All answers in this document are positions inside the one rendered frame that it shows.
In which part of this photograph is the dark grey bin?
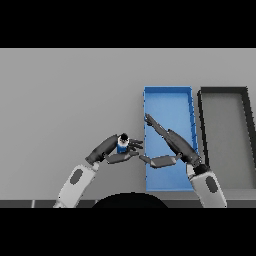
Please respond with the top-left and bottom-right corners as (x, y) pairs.
(196, 86), (256, 191)

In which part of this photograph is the blue bin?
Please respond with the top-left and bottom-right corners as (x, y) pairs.
(142, 86), (200, 192)

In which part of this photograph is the left robot hand dark grey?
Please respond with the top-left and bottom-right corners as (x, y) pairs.
(85, 134), (144, 165)

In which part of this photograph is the right robot hand dark grey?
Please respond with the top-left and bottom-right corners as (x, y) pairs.
(138, 113), (210, 176)

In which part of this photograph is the blue pipe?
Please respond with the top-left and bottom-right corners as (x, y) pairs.
(116, 132), (130, 155)

